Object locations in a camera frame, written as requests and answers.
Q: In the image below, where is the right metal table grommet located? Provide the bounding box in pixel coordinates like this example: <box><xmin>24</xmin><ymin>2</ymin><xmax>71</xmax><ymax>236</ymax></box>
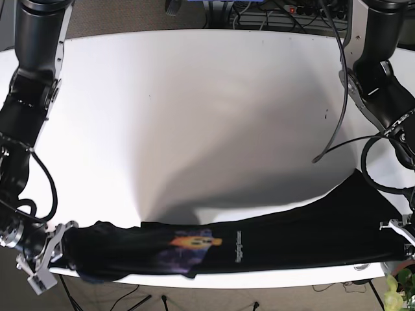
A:
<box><xmin>353</xmin><ymin>263</ymin><xmax>370</xmax><ymax>271</ymax></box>

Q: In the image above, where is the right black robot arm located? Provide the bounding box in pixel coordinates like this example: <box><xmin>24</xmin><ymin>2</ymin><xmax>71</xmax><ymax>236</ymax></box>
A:
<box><xmin>1</xmin><ymin>1</ymin><xmax>78</xmax><ymax>295</ymax></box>

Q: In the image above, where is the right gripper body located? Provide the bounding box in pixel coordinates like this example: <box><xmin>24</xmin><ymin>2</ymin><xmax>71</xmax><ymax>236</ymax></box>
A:
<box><xmin>17</xmin><ymin>221</ymin><xmax>78</xmax><ymax>291</ymax></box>

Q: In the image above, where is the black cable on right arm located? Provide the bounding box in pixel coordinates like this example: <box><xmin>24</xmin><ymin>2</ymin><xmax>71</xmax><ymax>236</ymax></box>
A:
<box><xmin>0</xmin><ymin>149</ymin><xmax>59</xmax><ymax>224</ymax></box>

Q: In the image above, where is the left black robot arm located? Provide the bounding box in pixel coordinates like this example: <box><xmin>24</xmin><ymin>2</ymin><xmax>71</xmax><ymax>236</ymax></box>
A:
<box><xmin>343</xmin><ymin>1</ymin><xmax>414</xmax><ymax>209</ymax></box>

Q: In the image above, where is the black flame graphic T-shirt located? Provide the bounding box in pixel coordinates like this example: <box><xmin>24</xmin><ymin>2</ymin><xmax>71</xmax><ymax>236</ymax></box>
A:
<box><xmin>60</xmin><ymin>171</ymin><xmax>407</xmax><ymax>281</ymax></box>

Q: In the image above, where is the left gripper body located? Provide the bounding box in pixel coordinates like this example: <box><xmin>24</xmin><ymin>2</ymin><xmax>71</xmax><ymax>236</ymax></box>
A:
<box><xmin>379</xmin><ymin>218</ymin><xmax>414</xmax><ymax>259</ymax></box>

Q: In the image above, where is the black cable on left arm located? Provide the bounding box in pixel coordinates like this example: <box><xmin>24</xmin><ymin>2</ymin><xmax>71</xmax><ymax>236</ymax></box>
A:
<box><xmin>311</xmin><ymin>0</ymin><xmax>415</xmax><ymax>195</ymax></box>

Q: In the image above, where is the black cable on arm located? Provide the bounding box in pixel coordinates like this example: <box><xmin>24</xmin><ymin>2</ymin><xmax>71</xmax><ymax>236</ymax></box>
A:
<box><xmin>311</xmin><ymin>0</ymin><xmax>415</xmax><ymax>195</ymax></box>
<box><xmin>0</xmin><ymin>149</ymin><xmax>59</xmax><ymax>224</ymax></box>

